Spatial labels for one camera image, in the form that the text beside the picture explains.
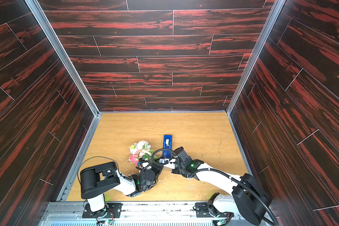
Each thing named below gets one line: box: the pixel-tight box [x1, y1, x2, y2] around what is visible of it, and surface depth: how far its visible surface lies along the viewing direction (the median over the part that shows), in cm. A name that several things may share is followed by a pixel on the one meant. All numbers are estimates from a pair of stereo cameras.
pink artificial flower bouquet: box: [128, 140, 160, 165], surface depth 84 cm
